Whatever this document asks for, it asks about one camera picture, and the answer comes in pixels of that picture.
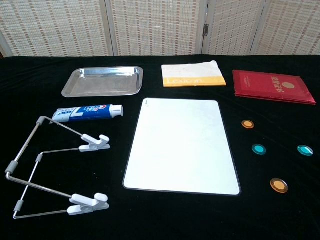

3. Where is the red certificate book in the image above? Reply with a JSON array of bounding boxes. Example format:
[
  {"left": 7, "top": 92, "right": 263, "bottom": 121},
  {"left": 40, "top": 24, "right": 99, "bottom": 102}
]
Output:
[{"left": 232, "top": 69, "right": 317, "bottom": 106}]

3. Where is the blue white toothpaste tube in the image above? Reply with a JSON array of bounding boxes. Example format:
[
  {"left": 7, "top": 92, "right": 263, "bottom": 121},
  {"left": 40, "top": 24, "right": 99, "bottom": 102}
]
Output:
[{"left": 51, "top": 104, "right": 125, "bottom": 123}]

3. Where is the black tablecloth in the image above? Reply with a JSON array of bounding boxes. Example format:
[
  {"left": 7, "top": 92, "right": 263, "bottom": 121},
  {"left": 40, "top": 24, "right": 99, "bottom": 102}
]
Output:
[{"left": 0, "top": 53, "right": 320, "bottom": 240}]

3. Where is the orange disc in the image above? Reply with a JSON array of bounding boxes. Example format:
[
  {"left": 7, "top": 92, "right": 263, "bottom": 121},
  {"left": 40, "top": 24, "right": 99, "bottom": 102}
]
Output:
[
  {"left": 269, "top": 177, "right": 289, "bottom": 193},
  {"left": 241, "top": 119, "right": 255, "bottom": 130}
]

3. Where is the white magnetic board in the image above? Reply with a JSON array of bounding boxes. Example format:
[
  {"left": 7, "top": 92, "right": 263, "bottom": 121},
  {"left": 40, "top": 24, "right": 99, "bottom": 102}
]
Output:
[{"left": 122, "top": 97, "right": 242, "bottom": 196}]

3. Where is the stainless steel rectangular tray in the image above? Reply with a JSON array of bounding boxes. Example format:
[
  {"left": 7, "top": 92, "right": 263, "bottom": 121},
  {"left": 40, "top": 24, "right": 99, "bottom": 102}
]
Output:
[{"left": 61, "top": 65, "right": 144, "bottom": 98}]

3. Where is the blue disc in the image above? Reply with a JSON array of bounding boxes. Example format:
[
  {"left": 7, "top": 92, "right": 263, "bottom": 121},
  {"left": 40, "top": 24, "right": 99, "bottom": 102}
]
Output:
[
  {"left": 251, "top": 143, "right": 267, "bottom": 156},
  {"left": 296, "top": 144, "right": 314, "bottom": 157}
]

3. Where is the woven folding screen panel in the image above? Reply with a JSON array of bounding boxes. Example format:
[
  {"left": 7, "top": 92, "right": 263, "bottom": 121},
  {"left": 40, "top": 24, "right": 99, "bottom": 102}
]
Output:
[
  {"left": 199, "top": 0, "right": 268, "bottom": 56},
  {"left": 249, "top": 0, "right": 320, "bottom": 56},
  {"left": 0, "top": 0, "right": 118, "bottom": 60},
  {"left": 99, "top": 0, "right": 210, "bottom": 57}
]

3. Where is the white yellow Lexicon booklet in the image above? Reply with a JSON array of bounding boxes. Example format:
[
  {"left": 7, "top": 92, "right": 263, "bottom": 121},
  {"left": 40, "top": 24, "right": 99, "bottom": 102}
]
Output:
[{"left": 161, "top": 59, "right": 227, "bottom": 88}]

